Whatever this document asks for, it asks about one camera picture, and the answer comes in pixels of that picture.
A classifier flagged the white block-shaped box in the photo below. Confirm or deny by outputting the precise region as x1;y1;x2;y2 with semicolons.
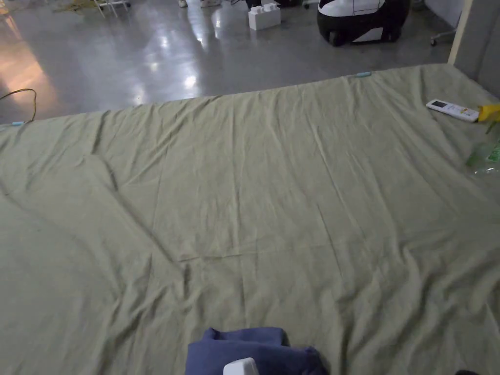
248;3;282;31

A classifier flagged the yellow cable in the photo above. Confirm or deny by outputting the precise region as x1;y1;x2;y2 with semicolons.
0;88;38;124

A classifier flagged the yellow packet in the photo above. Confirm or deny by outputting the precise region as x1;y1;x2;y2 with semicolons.
477;103;500;125

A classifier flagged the bed with pale green sheet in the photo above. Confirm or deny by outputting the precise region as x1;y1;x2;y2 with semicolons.
0;63;500;375

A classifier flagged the dark blue shirt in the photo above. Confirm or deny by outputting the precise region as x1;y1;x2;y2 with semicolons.
186;327;328;375

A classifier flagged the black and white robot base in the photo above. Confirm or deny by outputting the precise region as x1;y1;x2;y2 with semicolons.
316;0;412;47

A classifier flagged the clear plastic bottle green label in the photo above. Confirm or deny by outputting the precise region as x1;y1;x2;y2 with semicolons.
464;128;500;175

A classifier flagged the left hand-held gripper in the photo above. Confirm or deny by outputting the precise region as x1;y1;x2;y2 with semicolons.
223;357;261;375

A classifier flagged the grey padded headboard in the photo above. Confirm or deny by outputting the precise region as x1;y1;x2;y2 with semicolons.
453;0;500;94

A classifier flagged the white remote control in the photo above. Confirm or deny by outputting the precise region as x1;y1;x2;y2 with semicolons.
425;99;480;124

